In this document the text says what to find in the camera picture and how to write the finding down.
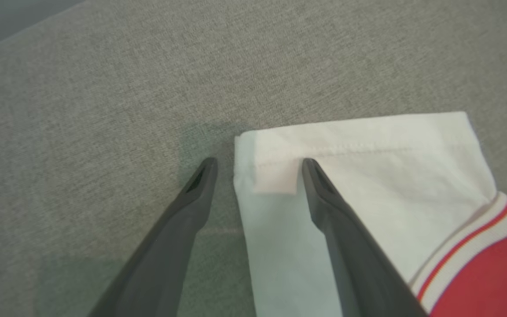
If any red number 23 jersey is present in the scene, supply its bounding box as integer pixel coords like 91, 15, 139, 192
233, 111, 507, 317

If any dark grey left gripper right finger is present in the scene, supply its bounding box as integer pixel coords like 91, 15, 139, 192
301, 157, 428, 317

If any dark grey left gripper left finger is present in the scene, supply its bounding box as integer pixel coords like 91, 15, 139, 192
88, 157, 219, 317

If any grey fabric sofa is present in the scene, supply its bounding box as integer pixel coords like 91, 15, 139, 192
0, 0, 507, 317

